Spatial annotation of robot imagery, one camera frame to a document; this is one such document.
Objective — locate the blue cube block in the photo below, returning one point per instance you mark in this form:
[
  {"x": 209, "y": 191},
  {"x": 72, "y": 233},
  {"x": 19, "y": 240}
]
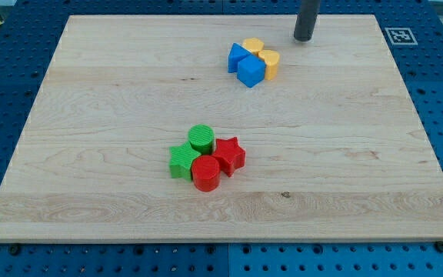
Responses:
[{"x": 251, "y": 71}]

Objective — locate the green star block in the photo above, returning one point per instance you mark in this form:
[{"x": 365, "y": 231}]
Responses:
[{"x": 180, "y": 163}]

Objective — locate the white fiducial marker tag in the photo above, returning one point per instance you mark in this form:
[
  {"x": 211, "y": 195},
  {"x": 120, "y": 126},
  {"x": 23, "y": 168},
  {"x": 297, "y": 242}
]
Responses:
[{"x": 401, "y": 36}]

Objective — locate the yellow hexagon block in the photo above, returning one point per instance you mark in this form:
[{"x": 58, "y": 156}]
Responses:
[{"x": 253, "y": 45}]

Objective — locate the blue triangle block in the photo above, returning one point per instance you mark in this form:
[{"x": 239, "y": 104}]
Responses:
[{"x": 236, "y": 54}]

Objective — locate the red cylinder block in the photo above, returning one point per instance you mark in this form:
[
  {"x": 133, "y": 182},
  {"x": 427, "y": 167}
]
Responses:
[{"x": 206, "y": 173}]

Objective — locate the light wooden board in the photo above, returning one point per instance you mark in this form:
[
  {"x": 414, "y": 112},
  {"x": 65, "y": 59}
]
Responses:
[{"x": 335, "y": 151}]

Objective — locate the yellow heart block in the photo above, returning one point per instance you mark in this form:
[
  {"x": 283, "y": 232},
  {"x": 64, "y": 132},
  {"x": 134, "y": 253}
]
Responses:
[{"x": 271, "y": 58}]

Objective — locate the red star block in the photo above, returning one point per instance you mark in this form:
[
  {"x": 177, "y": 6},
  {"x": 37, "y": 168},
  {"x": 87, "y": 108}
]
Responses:
[{"x": 229, "y": 154}]

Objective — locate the green cylinder block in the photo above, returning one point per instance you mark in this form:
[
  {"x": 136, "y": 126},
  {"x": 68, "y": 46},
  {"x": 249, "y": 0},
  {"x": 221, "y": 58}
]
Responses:
[{"x": 201, "y": 137}]

